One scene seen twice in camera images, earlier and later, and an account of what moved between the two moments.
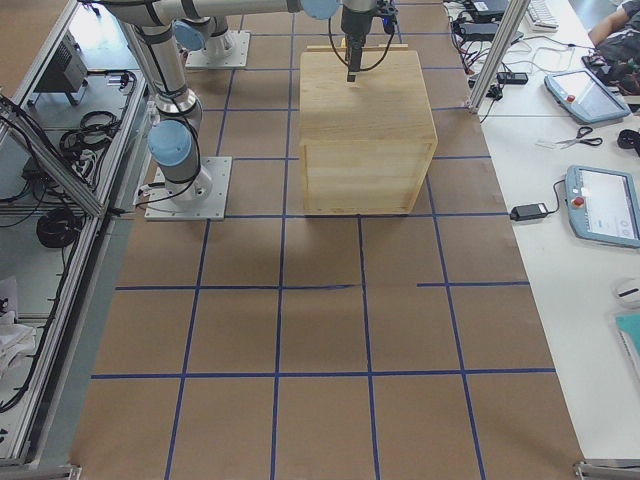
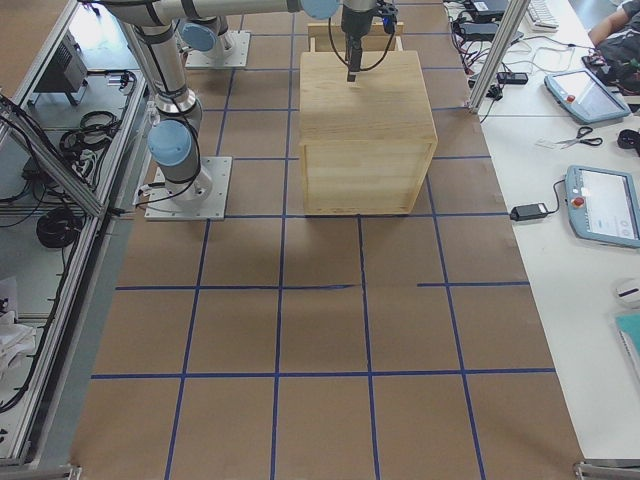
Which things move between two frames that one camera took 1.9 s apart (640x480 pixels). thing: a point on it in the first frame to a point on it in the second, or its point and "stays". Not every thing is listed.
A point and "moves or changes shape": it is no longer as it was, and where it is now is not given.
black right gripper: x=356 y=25 stays
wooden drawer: x=369 y=48 moves or changes shape
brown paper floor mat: x=278 y=344 stays
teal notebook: x=629 y=325 stays
